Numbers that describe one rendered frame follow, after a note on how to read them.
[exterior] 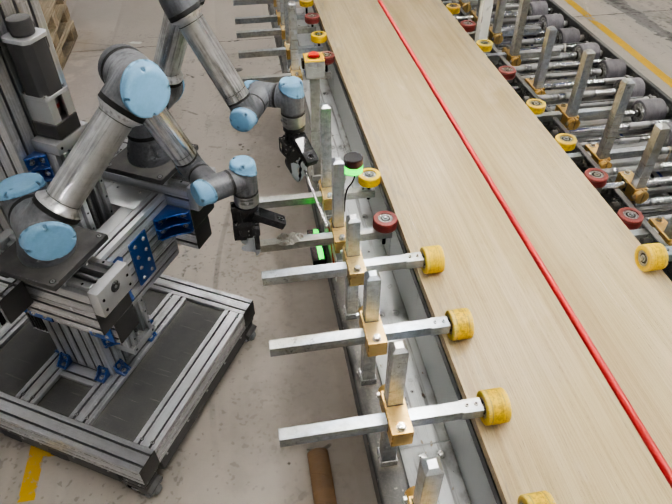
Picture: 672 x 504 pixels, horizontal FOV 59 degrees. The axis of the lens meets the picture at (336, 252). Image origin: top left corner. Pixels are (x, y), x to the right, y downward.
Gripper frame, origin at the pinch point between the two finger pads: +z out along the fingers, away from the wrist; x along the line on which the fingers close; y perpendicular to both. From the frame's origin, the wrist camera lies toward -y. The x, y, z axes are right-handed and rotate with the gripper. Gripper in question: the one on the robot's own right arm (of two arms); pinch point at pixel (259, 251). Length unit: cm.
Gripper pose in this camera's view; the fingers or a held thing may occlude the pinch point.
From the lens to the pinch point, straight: 194.0
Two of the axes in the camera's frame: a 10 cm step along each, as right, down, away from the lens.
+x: 1.7, 6.7, -7.3
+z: -0.1, 7.4, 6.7
